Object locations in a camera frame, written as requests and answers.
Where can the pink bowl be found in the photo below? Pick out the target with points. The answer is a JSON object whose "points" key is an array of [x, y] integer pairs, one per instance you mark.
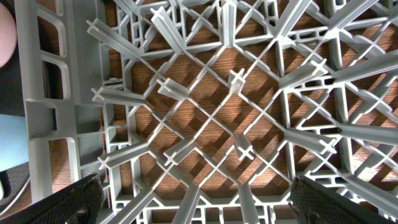
{"points": [[8, 34]]}

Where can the round black serving tray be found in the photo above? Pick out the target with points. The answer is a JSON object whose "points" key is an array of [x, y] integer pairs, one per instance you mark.
{"points": [[12, 103]]}

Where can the grey plastic dishwasher rack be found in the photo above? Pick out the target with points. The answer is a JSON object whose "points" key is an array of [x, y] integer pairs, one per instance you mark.
{"points": [[206, 111]]}

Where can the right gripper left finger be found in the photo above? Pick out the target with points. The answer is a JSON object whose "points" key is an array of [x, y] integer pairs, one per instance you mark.
{"points": [[80, 202]]}

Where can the blue cup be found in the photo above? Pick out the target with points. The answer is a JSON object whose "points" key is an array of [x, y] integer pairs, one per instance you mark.
{"points": [[14, 141]]}

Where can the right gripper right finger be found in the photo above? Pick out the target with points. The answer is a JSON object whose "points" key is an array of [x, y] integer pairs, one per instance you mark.
{"points": [[311, 202]]}

